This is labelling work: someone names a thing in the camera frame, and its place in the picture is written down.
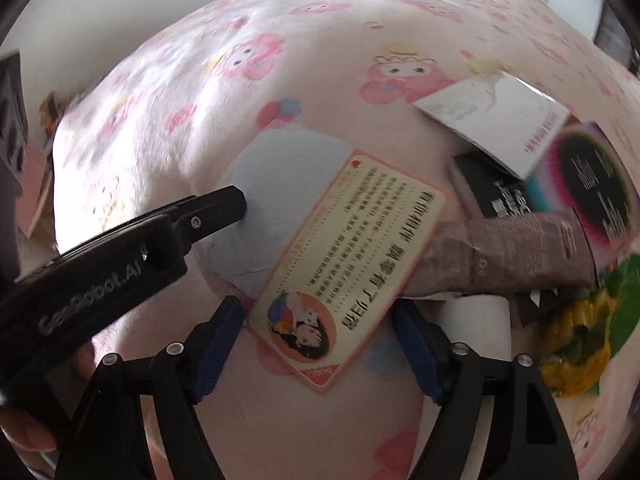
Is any yellow green packet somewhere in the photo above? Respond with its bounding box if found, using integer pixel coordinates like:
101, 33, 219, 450
537, 294, 614, 399

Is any pink flat board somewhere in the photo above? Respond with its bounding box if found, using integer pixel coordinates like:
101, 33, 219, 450
19, 142, 56, 239

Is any white booklet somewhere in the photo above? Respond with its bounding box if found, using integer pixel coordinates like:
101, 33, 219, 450
412, 71, 571, 180

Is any pile of plush toys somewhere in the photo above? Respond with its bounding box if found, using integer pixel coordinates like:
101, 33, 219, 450
40, 91, 71, 134

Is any pink bordered card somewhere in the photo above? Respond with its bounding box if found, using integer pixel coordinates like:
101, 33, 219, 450
248, 149, 447, 396

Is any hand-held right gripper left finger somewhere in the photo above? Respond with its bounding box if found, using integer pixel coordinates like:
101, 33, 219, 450
55, 295, 246, 480

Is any person's left hand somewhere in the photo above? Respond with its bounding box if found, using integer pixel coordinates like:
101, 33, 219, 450
0, 342, 98, 477

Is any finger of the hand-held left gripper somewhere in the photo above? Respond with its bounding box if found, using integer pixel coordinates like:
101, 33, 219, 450
164, 185, 249, 257

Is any small black box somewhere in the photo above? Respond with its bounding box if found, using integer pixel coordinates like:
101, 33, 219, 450
448, 152, 546, 220

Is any light blue packet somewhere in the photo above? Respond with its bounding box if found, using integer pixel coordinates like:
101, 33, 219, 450
207, 127, 354, 301

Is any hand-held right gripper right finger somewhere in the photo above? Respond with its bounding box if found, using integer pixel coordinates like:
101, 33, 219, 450
390, 300, 581, 480

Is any brown wrapped bar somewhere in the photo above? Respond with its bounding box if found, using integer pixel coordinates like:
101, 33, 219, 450
400, 207, 599, 299

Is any black pink round-print box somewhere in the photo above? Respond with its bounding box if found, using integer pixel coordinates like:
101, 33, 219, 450
527, 121, 640, 264

